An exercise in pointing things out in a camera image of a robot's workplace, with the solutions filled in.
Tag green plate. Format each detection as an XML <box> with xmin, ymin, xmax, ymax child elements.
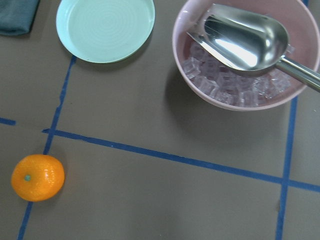
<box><xmin>56</xmin><ymin>0</ymin><xmax>156</xmax><ymax>64</ymax></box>

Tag orange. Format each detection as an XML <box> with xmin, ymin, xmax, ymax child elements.
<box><xmin>10</xmin><ymin>154</ymin><xmax>65</xmax><ymax>202</ymax></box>

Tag pink bowl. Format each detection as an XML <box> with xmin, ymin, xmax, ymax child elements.
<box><xmin>172</xmin><ymin>0</ymin><xmax>320</xmax><ymax>112</ymax></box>

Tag clear ice cubes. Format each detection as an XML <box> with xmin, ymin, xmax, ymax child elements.
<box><xmin>182</xmin><ymin>42</ymin><xmax>291</xmax><ymax>108</ymax></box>

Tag silver metal scoop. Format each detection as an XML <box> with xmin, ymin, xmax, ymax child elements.
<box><xmin>186</xmin><ymin>3</ymin><xmax>320</xmax><ymax>91</ymax></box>

